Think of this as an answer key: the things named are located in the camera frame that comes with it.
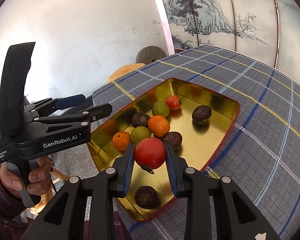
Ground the large orange tangerine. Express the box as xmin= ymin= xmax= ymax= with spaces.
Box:
xmin=112 ymin=131 xmax=132 ymax=152

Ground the green round fruit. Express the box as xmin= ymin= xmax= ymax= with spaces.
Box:
xmin=130 ymin=126 xmax=152 ymax=145

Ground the small red persimmon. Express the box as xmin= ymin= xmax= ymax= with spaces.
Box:
xmin=134 ymin=137 xmax=166 ymax=174

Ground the small orange tangerine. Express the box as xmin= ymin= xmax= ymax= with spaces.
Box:
xmin=147 ymin=115 xmax=170 ymax=137

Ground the dark brown passion fruit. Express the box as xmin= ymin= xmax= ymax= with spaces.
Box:
xmin=164 ymin=132 xmax=183 ymax=150

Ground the red persimmon fruit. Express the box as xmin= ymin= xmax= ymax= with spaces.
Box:
xmin=165 ymin=95 xmax=181 ymax=111

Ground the red gold toffee tin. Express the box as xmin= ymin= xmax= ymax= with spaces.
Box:
xmin=86 ymin=77 xmax=241 ymax=223

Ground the dark purple passion fruit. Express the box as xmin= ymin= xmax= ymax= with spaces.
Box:
xmin=192 ymin=105 xmax=212 ymax=125

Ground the dark wrinkled passion fruit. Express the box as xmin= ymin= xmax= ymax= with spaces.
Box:
xmin=132 ymin=112 xmax=150 ymax=127

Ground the purple patterned sleeve forearm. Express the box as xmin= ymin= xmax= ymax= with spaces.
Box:
xmin=0 ymin=168 xmax=30 ymax=239

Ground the person's left hand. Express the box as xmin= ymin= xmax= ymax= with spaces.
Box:
xmin=0 ymin=155 xmax=52 ymax=198

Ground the grey plaid tablecloth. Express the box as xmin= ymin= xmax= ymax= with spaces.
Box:
xmin=88 ymin=46 xmax=300 ymax=239

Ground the grey round millstone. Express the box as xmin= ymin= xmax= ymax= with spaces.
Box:
xmin=136 ymin=46 xmax=167 ymax=64

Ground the painted landscape folding screen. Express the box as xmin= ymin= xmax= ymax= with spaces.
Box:
xmin=162 ymin=0 xmax=300 ymax=83

